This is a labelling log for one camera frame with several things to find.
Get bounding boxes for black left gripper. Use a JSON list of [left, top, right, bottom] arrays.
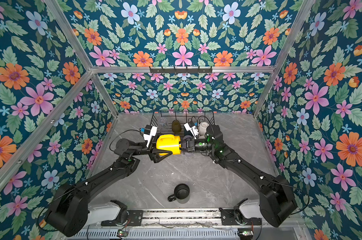
[[130, 133, 175, 165]]

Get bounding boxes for aluminium front rail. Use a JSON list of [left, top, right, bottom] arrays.
[[67, 207, 304, 229]]

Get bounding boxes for black hook rail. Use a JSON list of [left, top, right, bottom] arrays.
[[149, 67, 213, 74]]

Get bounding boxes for yellow mug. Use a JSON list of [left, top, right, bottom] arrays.
[[156, 134, 181, 155]]

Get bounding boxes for white faceted mug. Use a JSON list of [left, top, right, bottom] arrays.
[[198, 122, 210, 138]]

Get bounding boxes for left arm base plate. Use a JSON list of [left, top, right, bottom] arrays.
[[101, 210, 144, 227]]

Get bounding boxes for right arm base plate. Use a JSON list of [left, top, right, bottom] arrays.
[[219, 208, 262, 226]]

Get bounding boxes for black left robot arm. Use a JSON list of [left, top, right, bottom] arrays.
[[44, 135, 181, 237]]

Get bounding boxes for black mug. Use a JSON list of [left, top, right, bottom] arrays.
[[168, 184, 191, 204]]

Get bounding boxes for olive green glass cup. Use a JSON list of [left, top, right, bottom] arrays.
[[172, 120, 182, 134]]

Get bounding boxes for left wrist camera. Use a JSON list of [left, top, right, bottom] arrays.
[[140, 125, 158, 148]]

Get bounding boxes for black wire dish rack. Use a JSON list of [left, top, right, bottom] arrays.
[[150, 110, 215, 139]]

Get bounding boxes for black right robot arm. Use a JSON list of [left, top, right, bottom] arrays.
[[181, 125, 298, 228]]

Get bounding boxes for clear glass cup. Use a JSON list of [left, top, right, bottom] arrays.
[[158, 117, 168, 128]]

